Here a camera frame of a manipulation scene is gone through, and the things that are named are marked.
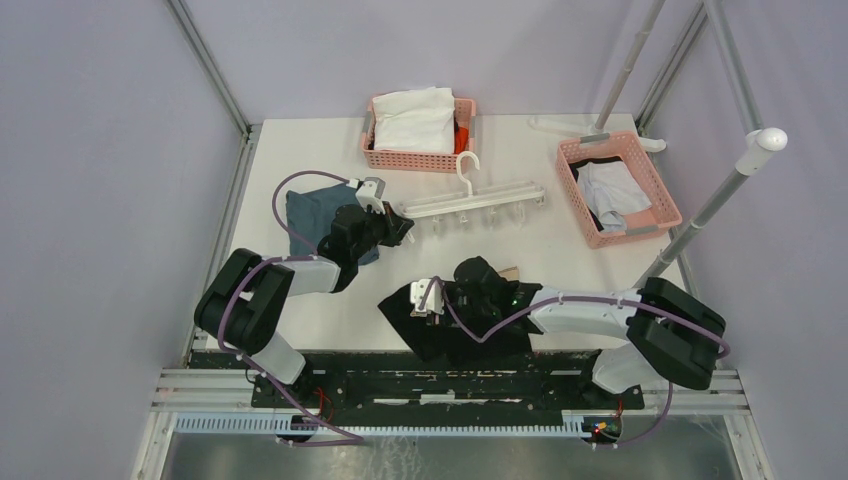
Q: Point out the metal drying rack stand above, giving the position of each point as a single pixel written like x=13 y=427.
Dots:
x=761 y=142

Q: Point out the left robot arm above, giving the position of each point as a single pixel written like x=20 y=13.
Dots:
x=242 y=306

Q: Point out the pink basket with white cloth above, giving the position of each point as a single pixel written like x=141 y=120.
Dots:
x=465 y=116

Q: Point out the folded blue-grey cloth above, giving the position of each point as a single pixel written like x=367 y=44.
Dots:
x=310 y=214

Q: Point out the black underwear beige waistband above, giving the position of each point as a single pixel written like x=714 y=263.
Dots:
x=437 y=337

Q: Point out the light grey underwear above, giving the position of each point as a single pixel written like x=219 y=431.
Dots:
x=610 y=192

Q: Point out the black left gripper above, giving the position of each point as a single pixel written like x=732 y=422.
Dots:
x=395 y=226

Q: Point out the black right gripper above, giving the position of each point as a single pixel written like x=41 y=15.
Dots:
x=449 y=286

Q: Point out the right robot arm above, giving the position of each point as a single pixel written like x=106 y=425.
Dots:
x=665 y=332

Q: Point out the white crumpled cloth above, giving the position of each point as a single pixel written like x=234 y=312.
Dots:
x=418 y=121

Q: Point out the white clip hanger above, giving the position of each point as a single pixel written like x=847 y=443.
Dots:
x=435 y=201

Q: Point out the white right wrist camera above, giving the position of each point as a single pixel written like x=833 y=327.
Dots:
x=426 y=298

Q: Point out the pink basket with underwear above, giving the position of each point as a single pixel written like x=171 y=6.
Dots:
x=625 y=145

